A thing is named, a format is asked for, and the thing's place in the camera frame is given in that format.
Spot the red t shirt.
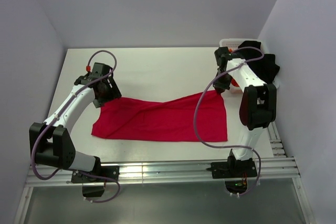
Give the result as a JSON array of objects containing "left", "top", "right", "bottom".
[{"left": 91, "top": 91, "right": 228, "bottom": 143}]

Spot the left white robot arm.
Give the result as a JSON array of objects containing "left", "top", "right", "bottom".
[{"left": 29, "top": 72, "right": 121, "bottom": 182}]

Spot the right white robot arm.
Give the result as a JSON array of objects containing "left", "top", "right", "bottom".
[{"left": 213, "top": 48, "right": 277, "bottom": 177}]

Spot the white plastic basket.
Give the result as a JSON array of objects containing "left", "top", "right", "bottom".
[{"left": 219, "top": 38, "right": 279, "bottom": 93}]

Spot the orange t shirt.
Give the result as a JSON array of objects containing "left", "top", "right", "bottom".
[{"left": 227, "top": 48, "right": 241, "bottom": 88}]

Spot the black t shirt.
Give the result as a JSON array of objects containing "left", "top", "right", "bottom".
[{"left": 238, "top": 40, "right": 280, "bottom": 84}]

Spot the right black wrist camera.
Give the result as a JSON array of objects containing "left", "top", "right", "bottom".
[{"left": 214, "top": 47, "right": 230, "bottom": 61}]

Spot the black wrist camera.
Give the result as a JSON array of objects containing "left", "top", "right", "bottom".
[
  {"left": 214, "top": 47, "right": 230, "bottom": 61},
  {"left": 90, "top": 62, "right": 111, "bottom": 78}
]

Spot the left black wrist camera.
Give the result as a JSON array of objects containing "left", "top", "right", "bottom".
[{"left": 90, "top": 62, "right": 111, "bottom": 78}]

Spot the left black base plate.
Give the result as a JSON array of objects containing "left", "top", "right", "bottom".
[{"left": 71, "top": 165, "right": 120, "bottom": 184}]

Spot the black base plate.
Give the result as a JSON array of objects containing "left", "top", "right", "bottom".
[
  {"left": 206, "top": 159, "right": 257, "bottom": 179},
  {"left": 71, "top": 165, "right": 120, "bottom": 184}
]

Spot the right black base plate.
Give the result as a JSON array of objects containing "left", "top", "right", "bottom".
[{"left": 206, "top": 159, "right": 257, "bottom": 179}]

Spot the aluminium rail frame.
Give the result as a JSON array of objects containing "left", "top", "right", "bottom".
[{"left": 14, "top": 123, "right": 316, "bottom": 223}]

